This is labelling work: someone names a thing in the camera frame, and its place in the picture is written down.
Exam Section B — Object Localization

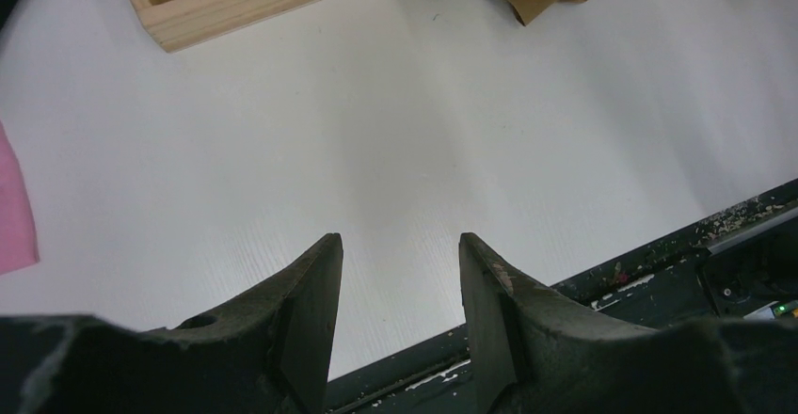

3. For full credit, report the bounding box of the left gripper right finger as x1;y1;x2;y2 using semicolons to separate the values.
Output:
459;232;797;413

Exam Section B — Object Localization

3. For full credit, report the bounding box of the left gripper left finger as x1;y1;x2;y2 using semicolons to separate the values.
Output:
1;233;343;413

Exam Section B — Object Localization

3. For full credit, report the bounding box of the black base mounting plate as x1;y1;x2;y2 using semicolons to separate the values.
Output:
326;182;797;413

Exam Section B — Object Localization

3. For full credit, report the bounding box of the pink garment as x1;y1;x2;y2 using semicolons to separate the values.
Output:
1;126;40;275

